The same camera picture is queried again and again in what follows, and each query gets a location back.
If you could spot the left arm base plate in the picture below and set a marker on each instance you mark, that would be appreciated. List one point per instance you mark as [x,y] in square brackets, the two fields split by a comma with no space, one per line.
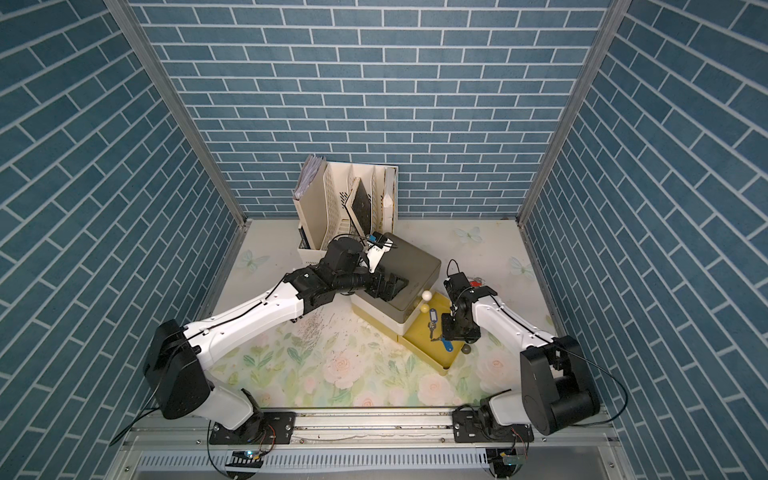
[266,428]

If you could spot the blue tag keys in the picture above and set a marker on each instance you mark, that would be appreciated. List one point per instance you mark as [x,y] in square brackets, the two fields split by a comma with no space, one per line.
[448,346]

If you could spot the yellow bottom drawer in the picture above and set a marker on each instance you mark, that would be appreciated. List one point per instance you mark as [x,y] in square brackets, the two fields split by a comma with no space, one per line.
[423,335]

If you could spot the silver keys grey tag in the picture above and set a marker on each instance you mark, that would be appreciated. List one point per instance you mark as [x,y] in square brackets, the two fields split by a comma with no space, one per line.
[432,325]

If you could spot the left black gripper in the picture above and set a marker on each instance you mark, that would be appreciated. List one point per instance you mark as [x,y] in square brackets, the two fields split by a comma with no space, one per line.
[387,294]

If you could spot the purple paper folder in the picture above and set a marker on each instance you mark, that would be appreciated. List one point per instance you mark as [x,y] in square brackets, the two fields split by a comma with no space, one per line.
[312,166]

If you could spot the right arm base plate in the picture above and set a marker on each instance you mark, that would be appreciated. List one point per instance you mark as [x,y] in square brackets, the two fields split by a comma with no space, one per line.
[478,426]

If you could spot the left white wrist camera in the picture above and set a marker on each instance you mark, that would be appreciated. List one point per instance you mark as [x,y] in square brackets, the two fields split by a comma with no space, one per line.
[378,245]

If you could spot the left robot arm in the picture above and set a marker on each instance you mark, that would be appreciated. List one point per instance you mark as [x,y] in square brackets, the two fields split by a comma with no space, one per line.
[180,357]

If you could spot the aluminium mounting rail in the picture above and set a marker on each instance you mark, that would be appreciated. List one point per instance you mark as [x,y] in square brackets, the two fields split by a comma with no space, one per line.
[377,443]

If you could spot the black framed tablet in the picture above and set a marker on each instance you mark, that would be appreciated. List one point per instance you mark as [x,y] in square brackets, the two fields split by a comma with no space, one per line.
[359,208]

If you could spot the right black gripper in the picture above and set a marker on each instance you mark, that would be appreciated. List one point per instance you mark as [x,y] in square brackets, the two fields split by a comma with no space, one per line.
[447,332]

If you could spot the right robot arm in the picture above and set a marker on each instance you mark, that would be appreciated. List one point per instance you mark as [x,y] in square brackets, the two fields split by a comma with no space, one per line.
[556,390]

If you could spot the floral table mat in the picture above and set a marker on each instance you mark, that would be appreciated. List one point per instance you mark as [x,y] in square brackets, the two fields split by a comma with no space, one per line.
[334,358]

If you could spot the white file organizer rack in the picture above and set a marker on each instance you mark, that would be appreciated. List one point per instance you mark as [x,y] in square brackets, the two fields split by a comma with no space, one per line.
[321,211]

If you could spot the olive drawer cabinet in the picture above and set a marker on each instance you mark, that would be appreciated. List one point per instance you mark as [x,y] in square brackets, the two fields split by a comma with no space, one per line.
[409,271]

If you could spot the right green circuit board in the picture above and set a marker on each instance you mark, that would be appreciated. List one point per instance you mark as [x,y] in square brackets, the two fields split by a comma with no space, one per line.
[504,463]

